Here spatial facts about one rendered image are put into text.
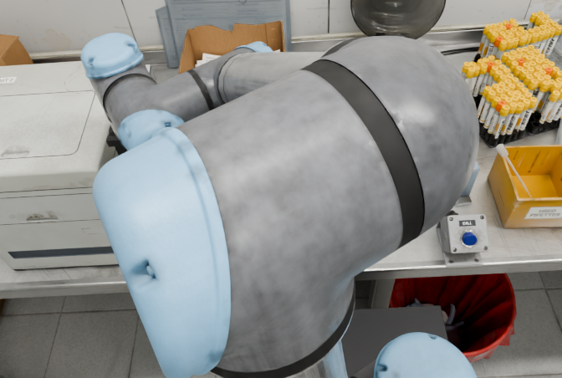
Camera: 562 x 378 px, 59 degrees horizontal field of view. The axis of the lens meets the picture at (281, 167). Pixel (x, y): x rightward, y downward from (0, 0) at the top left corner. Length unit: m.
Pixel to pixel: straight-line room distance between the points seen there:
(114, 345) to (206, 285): 1.77
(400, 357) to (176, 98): 0.40
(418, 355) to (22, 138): 0.68
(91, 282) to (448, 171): 0.88
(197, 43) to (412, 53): 1.08
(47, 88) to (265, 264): 0.81
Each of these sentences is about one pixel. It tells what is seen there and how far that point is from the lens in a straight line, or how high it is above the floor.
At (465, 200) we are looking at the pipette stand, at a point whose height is 0.89.
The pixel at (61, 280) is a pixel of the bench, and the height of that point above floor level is 0.88.
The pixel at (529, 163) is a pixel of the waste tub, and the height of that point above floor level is 0.92.
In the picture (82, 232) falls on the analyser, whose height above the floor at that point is 1.00.
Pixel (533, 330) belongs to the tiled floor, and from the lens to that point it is 2.01.
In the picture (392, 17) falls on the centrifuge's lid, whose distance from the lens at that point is 1.31.
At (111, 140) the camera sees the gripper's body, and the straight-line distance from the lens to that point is 0.79.
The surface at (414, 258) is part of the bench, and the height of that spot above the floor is 0.87.
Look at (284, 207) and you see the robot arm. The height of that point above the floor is 1.56.
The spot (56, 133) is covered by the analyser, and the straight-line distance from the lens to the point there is 0.89.
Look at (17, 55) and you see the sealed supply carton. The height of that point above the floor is 1.02.
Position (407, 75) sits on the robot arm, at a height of 1.58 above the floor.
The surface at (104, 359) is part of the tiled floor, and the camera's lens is 1.98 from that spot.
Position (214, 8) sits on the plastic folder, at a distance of 1.33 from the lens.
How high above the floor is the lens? 1.74
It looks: 50 degrees down
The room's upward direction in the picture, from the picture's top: 6 degrees counter-clockwise
